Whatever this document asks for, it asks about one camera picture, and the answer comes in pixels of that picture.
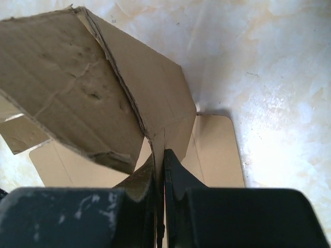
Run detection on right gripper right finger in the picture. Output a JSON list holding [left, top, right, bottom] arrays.
[[163, 149, 329, 247]]

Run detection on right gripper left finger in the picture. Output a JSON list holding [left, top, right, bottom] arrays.
[[1, 158, 157, 247]]

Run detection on brown cardboard box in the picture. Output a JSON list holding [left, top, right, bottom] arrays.
[[1, 7, 245, 191]]

